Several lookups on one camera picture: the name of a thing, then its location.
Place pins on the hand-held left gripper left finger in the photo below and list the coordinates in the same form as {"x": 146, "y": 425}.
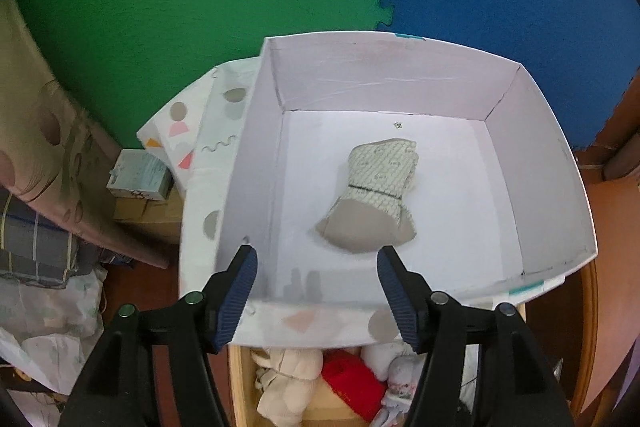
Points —
{"x": 237, "y": 297}

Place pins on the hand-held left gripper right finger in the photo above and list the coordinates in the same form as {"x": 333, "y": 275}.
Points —
{"x": 400, "y": 302}

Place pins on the beige patterned sock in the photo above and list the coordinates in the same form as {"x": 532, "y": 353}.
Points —
{"x": 365, "y": 227}

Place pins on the light wooden drawer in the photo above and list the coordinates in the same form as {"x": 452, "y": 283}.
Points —
{"x": 239, "y": 387}

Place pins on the white patterned storage box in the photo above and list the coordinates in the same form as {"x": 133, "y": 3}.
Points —
{"x": 460, "y": 187}

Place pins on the white floral cloth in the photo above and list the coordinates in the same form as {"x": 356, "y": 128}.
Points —
{"x": 400, "y": 379}

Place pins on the red cloth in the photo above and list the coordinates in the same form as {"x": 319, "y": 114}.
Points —
{"x": 350, "y": 377}

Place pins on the cream cloth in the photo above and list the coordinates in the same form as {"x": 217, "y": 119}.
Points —
{"x": 290, "y": 387}

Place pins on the brown cardboard box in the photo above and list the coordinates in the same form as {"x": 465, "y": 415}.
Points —
{"x": 150, "y": 219}

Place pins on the small teal white carton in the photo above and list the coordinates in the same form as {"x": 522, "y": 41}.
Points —
{"x": 142, "y": 172}

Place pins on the white patterned box lid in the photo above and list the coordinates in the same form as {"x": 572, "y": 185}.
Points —
{"x": 165, "y": 132}

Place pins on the white plastic bag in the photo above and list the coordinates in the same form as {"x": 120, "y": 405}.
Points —
{"x": 45, "y": 347}

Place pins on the grey plaid cloth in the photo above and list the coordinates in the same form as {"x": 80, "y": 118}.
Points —
{"x": 35, "y": 242}

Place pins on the brown wooden furniture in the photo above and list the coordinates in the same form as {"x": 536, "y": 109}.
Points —
{"x": 610, "y": 217}

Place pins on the beige patterned blanket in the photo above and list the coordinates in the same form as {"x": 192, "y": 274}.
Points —
{"x": 40, "y": 132}

